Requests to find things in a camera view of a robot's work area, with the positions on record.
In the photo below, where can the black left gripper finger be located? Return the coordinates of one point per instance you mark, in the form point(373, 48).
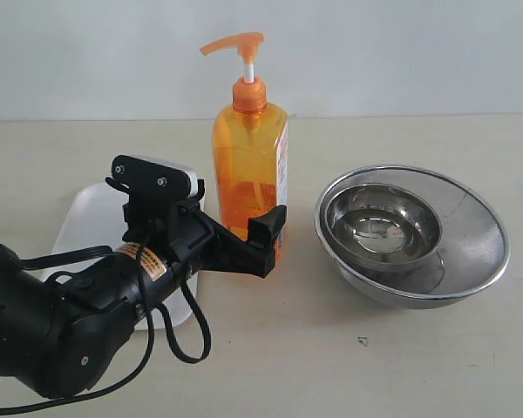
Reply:
point(226, 252)
point(264, 231)

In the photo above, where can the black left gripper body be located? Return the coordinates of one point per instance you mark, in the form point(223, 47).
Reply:
point(170, 239)

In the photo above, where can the orange pump soap bottle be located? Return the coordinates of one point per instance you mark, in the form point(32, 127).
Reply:
point(250, 144)

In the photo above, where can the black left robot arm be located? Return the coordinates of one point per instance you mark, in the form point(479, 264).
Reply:
point(64, 316)

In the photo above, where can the small stainless steel bowl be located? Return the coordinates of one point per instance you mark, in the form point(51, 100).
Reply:
point(381, 227)

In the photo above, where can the steel mesh colander bowl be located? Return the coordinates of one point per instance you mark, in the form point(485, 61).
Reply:
point(472, 254)

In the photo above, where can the white rectangular plastic tray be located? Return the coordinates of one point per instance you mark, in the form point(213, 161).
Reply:
point(96, 218)

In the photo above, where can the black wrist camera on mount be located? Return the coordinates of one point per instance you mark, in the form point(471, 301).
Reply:
point(153, 185)

